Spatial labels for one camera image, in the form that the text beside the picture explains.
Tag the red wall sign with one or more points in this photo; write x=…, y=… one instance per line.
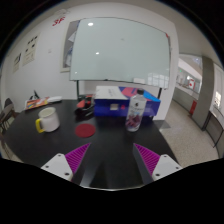
x=58, y=22

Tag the blue and white cardboard box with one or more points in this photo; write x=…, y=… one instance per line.
x=110, y=105

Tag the whiteboard on black stand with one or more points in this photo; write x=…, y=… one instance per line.
x=120, y=50

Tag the white flat case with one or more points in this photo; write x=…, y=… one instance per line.
x=55, y=99

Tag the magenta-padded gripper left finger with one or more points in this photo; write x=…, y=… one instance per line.
x=58, y=165

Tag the flat round red coaster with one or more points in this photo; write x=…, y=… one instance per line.
x=85, y=130

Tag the large white wall poster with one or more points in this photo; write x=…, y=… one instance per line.
x=30, y=50

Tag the small black desk object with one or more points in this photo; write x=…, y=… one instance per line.
x=36, y=95

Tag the small white wall poster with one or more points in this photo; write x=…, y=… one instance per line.
x=17, y=62

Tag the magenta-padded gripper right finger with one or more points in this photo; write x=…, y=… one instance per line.
x=166, y=166

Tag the clear bottle with white label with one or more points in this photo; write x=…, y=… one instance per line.
x=135, y=111

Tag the dark chair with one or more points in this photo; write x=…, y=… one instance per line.
x=7, y=111

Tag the framed notice board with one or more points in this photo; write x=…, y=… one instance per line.
x=66, y=50

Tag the colourful flat book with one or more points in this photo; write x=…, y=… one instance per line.
x=36, y=103

